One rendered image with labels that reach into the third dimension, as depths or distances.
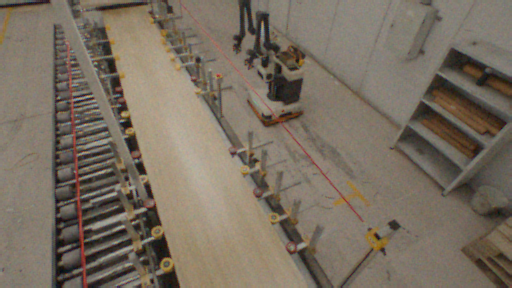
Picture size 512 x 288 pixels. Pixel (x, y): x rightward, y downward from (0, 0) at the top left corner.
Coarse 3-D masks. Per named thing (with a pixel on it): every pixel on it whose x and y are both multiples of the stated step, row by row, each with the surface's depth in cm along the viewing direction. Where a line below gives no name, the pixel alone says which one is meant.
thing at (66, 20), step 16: (64, 0) 112; (64, 16) 115; (80, 48) 126; (80, 64) 130; (96, 80) 139; (96, 96) 144; (112, 128) 161; (128, 160) 183; (144, 192) 210; (160, 240) 266
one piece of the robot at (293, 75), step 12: (288, 48) 381; (276, 60) 381; (300, 60) 362; (276, 72) 376; (288, 72) 361; (300, 72) 365; (288, 84) 371; (300, 84) 380; (276, 96) 405; (288, 96) 385
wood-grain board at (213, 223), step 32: (128, 32) 402; (128, 64) 340; (160, 64) 343; (128, 96) 295; (160, 96) 297; (192, 96) 300; (160, 128) 263; (192, 128) 264; (160, 160) 235; (192, 160) 237; (224, 160) 238; (160, 192) 213; (192, 192) 214; (224, 192) 216; (192, 224) 195; (224, 224) 197; (256, 224) 198; (192, 256) 180; (224, 256) 181; (256, 256) 182; (288, 256) 183
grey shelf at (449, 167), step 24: (456, 48) 271; (480, 48) 269; (456, 72) 293; (504, 72) 242; (432, 96) 323; (480, 96) 265; (504, 96) 265; (408, 120) 346; (456, 120) 293; (504, 120) 289; (408, 144) 374; (432, 144) 373; (480, 144) 318; (504, 144) 292; (432, 168) 345; (456, 168) 347; (480, 168) 321
